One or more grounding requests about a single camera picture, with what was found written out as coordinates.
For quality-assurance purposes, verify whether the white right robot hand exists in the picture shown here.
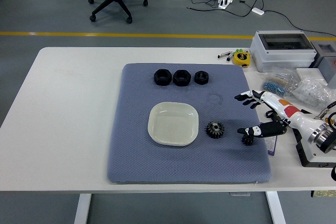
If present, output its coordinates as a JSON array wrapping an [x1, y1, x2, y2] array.
[[234, 90, 322, 143]]

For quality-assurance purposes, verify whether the small black gear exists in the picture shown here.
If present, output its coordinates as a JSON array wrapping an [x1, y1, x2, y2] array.
[[241, 134, 255, 147]]

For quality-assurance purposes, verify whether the large black gear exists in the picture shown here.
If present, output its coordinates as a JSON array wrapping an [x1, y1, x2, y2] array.
[[204, 121, 226, 140]]

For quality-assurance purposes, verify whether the flat white box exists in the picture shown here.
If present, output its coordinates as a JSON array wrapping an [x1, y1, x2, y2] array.
[[296, 68, 329, 86]]

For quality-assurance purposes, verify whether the small black hex nut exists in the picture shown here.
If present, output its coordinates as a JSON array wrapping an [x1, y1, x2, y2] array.
[[194, 70, 210, 85]]

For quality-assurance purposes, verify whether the large black hex nut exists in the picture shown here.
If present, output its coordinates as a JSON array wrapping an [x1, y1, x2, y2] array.
[[153, 68, 173, 86], [173, 69, 193, 87]]

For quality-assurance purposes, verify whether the pale yellow patterned object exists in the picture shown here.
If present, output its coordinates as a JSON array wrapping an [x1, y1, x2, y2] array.
[[311, 189, 336, 198]]

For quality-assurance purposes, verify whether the white control panel black base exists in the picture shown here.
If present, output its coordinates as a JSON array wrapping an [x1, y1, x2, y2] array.
[[295, 126, 336, 168]]

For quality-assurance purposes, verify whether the bag of clear parts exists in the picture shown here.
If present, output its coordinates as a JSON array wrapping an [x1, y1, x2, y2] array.
[[291, 77, 336, 113]]

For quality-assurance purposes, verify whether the purple label card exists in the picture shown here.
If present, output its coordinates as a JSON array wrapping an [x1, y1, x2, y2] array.
[[265, 134, 278, 156]]

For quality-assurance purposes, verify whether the grey device with red button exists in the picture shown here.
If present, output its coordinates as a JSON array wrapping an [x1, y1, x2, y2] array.
[[311, 42, 336, 90]]

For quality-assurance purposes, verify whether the white table leg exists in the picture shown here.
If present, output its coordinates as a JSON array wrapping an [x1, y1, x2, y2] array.
[[73, 193, 92, 224], [265, 191, 287, 224]]

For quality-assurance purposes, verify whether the yellow tape measure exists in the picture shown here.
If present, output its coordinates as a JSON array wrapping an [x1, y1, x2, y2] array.
[[233, 51, 250, 67]]

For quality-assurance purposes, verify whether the white square plate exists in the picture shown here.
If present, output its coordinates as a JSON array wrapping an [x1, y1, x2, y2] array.
[[148, 101, 199, 148]]

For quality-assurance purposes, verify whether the white power strip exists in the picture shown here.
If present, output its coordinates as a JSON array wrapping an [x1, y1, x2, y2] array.
[[217, 0, 235, 9]]

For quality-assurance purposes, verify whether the blue-grey padded mat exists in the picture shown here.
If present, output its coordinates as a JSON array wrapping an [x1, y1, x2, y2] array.
[[106, 62, 272, 185]]

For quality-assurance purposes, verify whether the grey electrical enclosure box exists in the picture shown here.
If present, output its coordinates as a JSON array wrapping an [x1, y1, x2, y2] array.
[[249, 30, 318, 73]]

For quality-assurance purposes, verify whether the long black floor cable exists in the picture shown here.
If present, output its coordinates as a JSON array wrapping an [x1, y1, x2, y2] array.
[[264, 10, 336, 37]]

